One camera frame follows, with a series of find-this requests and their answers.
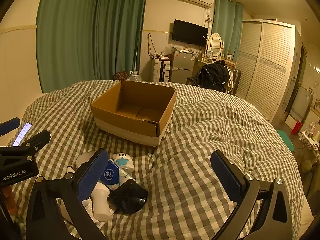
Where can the shelf with small bottles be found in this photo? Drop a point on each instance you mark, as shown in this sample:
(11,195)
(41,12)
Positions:
(311,135)

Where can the black jacket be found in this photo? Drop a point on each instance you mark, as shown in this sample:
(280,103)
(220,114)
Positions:
(213,76)

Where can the brown cardboard box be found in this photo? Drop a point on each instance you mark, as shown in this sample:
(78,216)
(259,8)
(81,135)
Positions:
(135,120)

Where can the white bear toy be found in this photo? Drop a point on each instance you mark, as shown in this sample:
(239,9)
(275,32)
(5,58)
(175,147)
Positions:
(123,163)

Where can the teal curtain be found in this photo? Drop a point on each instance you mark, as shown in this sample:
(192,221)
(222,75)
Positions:
(227,25)

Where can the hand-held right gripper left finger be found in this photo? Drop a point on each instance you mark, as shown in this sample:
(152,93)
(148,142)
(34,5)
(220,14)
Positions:
(90,176)

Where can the white suitcase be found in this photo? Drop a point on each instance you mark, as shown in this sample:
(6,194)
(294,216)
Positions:
(160,69)

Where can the red fire extinguisher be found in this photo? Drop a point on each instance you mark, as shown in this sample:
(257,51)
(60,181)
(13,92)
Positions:
(296,127)

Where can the white plastic bottle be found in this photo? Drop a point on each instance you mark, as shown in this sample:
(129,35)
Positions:
(101,205)

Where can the teal stool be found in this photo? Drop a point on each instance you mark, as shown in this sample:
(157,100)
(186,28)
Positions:
(285,138)

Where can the white tape roll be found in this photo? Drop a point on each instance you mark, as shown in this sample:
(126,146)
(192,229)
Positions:
(83,160)

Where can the blue packet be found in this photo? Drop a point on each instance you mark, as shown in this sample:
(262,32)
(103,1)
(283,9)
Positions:
(111,173)

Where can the grey small fridge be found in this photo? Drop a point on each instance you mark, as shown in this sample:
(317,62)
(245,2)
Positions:
(182,66)

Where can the black wall television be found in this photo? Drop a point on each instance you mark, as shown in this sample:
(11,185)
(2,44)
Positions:
(189,32)

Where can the white oval mirror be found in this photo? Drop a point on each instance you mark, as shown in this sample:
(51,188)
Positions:
(215,44)

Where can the smartphone with lit screen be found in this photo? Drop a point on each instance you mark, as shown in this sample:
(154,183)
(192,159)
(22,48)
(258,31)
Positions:
(23,133)

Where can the green curtain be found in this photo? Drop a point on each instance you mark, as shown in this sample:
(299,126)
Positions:
(87,30)

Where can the dark chair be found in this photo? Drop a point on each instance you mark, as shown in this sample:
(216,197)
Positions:
(192,80)

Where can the wooden dressing table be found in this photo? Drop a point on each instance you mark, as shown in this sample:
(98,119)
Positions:
(230,62)

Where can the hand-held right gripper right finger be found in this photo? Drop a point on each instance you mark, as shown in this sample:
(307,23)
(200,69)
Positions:
(227,177)

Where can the brown patterned bag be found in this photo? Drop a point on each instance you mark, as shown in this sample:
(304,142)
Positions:
(121,75)

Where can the white louvred wardrobe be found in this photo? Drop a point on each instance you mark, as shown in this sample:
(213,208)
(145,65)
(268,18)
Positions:
(265,65)

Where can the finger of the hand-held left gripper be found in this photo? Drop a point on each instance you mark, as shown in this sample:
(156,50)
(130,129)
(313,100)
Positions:
(10,125)
(35,142)

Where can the black glossy pouch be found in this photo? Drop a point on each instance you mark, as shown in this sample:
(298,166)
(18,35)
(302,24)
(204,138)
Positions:
(128,196)

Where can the clear plastic bags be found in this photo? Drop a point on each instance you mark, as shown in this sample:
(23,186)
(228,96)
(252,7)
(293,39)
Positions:
(135,77)

